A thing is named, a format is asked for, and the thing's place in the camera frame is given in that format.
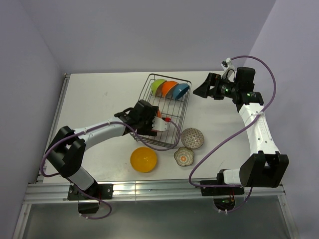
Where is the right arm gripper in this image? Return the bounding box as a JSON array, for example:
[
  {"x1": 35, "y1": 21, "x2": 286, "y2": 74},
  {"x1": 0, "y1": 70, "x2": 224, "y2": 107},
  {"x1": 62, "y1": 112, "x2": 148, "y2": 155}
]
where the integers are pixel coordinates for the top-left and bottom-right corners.
[{"x1": 193, "y1": 72, "x2": 240, "y2": 100}]

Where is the blue ceramic bowl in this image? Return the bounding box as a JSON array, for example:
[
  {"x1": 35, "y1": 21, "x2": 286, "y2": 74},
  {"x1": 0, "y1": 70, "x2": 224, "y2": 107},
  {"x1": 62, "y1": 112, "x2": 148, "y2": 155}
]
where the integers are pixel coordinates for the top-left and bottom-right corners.
[{"x1": 172, "y1": 83, "x2": 190, "y2": 100}]

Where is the white square bowl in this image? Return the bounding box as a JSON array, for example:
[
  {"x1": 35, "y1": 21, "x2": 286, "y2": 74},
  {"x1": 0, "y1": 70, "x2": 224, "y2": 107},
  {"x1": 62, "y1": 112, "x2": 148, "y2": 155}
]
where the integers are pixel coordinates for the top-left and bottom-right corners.
[{"x1": 151, "y1": 79, "x2": 166, "y2": 96}]

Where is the orange white round bowl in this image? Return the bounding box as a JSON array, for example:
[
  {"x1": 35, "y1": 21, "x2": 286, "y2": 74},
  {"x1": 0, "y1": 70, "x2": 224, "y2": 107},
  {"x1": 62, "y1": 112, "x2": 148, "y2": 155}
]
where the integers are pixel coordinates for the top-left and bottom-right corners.
[{"x1": 161, "y1": 81, "x2": 178, "y2": 98}]

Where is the yellow round bowl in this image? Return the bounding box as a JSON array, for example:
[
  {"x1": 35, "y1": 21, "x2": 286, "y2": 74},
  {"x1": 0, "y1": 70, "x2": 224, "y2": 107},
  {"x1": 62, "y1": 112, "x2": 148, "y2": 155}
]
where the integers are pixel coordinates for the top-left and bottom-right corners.
[{"x1": 130, "y1": 147, "x2": 157, "y2": 173}]

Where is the patterned round bowl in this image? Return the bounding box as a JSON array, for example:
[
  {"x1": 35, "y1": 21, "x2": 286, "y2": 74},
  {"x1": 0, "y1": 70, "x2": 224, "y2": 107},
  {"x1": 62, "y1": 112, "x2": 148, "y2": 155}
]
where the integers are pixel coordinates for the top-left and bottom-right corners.
[{"x1": 180, "y1": 128, "x2": 204, "y2": 149}]

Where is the flower shaped patterned dish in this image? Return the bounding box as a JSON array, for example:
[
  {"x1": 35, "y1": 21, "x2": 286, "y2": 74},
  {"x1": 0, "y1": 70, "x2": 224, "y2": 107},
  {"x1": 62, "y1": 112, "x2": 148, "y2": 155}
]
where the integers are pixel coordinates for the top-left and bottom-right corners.
[{"x1": 174, "y1": 147, "x2": 194, "y2": 167}]

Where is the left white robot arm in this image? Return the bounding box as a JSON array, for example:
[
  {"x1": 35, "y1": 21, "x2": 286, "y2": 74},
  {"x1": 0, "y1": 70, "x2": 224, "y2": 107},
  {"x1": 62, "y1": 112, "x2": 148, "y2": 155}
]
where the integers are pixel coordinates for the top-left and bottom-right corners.
[{"x1": 40, "y1": 100, "x2": 159, "y2": 199}]

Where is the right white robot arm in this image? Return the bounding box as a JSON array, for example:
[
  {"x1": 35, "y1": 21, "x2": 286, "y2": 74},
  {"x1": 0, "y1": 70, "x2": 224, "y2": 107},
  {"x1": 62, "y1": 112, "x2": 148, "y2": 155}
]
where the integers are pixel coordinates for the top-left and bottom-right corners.
[{"x1": 193, "y1": 67, "x2": 289, "y2": 194}]

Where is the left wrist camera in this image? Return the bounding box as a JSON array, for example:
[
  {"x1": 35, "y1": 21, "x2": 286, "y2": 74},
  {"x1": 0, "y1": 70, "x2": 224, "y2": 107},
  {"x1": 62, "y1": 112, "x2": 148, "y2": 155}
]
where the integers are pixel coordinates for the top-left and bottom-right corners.
[{"x1": 152, "y1": 117, "x2": 171, "y2": 131}]

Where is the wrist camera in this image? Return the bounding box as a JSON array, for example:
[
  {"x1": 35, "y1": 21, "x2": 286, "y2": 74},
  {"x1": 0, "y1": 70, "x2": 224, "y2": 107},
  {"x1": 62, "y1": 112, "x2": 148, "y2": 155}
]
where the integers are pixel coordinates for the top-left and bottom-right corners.
[
  {"x1": 152, "y1": 117, "x2": 171, "y2": 131},
  {"x1": 221, "y1": 58, "x2": 236, "y2": 80}
]

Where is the black wire dish rack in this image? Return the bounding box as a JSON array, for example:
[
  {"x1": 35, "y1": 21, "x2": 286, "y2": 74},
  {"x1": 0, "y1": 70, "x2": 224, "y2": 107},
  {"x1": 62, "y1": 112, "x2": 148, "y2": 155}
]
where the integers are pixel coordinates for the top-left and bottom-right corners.
[{"x1": 131, "y1": 73, "x2": 191, "y2": 148}]

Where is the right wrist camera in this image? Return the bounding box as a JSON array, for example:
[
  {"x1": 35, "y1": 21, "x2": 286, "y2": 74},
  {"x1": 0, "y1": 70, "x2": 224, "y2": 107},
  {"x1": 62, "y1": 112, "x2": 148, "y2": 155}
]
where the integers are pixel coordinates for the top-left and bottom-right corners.
[{"x1": 221, "y1": 58, "x2": 236, "y2": 80}]

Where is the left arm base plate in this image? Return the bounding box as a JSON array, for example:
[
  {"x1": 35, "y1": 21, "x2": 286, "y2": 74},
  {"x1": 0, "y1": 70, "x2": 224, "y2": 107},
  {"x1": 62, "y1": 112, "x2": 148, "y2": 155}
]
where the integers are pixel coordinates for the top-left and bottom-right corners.
[{"x1": 67, "y1": 183, "x2": 113, "y2": 201}]

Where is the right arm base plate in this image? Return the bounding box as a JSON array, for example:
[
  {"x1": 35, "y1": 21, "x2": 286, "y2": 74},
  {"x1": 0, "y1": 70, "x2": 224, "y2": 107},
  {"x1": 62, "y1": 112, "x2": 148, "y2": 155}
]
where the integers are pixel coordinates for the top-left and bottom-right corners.
[{"x1": 200, "y1": 179, "x2": 245, "y2": 196}]

